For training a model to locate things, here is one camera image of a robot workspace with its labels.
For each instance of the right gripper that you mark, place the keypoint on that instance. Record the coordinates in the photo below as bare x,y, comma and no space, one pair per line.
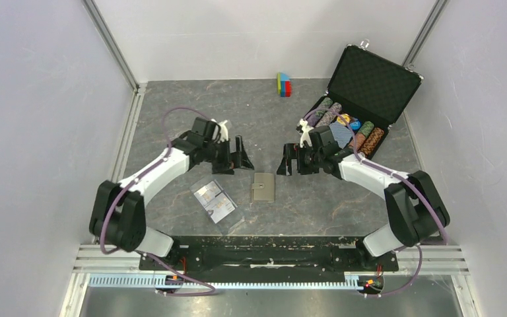
290,152

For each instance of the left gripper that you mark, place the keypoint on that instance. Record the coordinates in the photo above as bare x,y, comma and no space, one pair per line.
226,166

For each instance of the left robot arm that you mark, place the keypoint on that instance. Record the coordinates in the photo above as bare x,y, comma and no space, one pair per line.
118,214

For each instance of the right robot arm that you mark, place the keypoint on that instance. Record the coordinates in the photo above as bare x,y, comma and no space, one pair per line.
414,207

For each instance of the upper credit card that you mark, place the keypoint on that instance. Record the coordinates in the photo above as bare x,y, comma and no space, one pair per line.
205,194

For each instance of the credit card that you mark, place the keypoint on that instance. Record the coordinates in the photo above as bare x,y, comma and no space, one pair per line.
205,194
219,208

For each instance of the lower credit card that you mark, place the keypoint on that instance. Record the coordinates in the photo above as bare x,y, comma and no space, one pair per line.
219,208

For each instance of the clear plastic card sleeve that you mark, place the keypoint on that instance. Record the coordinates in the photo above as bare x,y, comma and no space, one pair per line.
231,222

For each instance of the blue playing card deck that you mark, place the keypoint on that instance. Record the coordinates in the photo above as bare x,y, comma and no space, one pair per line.
342,135

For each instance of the yellow dealer chip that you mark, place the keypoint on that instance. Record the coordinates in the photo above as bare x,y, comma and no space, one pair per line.
343,119

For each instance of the blue dealer chip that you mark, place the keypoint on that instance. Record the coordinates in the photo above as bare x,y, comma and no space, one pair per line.
355,125

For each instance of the colourful toy block stack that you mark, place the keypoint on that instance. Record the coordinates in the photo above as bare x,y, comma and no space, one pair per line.
284,87

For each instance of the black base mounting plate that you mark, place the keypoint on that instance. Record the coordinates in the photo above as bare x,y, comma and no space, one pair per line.
273,259

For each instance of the black poker chip case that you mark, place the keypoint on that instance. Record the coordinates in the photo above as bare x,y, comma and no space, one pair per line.
371,88

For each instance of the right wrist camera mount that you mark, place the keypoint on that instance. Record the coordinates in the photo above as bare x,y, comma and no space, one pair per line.
305,129

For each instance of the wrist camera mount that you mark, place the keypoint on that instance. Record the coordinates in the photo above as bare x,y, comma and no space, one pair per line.
305,129
221,133

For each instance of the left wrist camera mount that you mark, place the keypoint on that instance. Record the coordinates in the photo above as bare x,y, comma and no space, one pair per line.
221,133

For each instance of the white slotted cable duct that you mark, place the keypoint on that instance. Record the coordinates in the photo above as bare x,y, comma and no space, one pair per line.
166,282

